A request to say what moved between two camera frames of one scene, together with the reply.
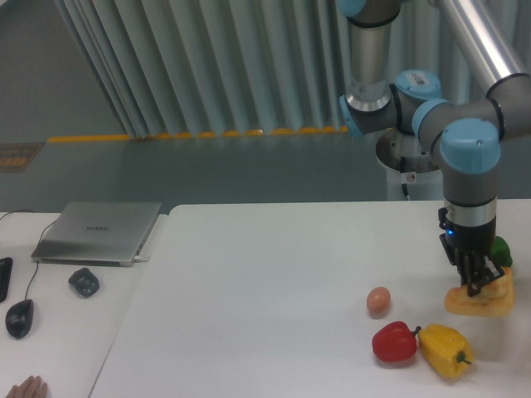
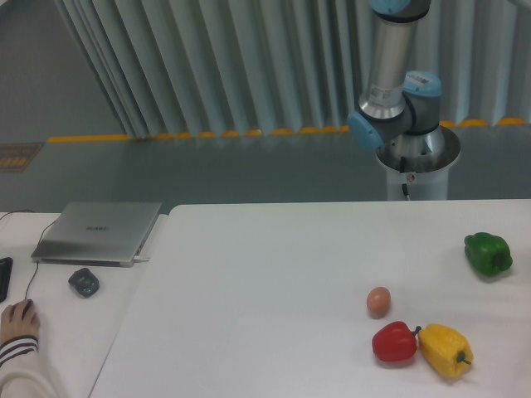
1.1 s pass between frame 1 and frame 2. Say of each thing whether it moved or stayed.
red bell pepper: stayed
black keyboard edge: stayed
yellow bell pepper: stayed
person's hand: moved
